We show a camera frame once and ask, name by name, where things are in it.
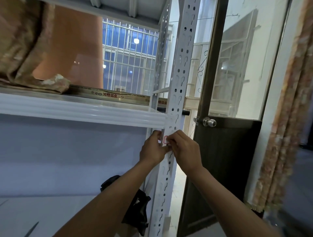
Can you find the person's right hand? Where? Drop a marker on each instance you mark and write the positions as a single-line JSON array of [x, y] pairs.
[[187, 151]]

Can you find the person's left hand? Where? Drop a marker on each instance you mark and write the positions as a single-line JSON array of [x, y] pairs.
[[151, 149]]

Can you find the person's left thumb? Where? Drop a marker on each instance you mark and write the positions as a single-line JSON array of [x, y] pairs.
[[165, 149]]

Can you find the person's right thumb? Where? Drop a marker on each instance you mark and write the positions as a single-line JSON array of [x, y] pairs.
[[172, 144]]

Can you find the white sticker with red print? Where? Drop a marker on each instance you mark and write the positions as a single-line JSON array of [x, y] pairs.
[[165, 140]]

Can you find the person's right forearm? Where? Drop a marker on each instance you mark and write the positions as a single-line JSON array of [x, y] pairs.
[[232, 202]]

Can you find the person's left forearm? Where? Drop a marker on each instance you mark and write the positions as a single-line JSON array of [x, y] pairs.
[[102, 200]]

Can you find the silver round door knob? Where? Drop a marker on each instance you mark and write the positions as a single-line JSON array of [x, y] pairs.
[[209, 122]]

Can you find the dark brown glass door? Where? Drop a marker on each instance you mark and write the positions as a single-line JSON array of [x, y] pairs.
[[220, 136]]

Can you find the black cloth bag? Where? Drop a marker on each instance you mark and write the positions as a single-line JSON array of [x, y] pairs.
[[137, 210]]

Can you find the long aluminium profile strip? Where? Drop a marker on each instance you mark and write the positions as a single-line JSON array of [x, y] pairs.
[[115, 95]]

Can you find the white ornate metal gate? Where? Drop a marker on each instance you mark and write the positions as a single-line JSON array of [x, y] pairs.
[[198, 70]]

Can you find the white metal shelving rack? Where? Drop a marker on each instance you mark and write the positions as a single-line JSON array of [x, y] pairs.
[[97, 109]]

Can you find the white window security grille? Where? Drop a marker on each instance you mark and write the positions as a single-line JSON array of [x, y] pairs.
[[129, 58]]

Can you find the patterned beige curtain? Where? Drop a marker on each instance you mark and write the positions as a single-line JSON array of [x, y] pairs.
[[286, 109]]

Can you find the orange brown board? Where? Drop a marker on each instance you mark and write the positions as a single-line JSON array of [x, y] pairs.
[[73, 46]]

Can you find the brown patterned folded fabric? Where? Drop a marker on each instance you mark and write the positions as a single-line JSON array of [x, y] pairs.
[[27, 48]]

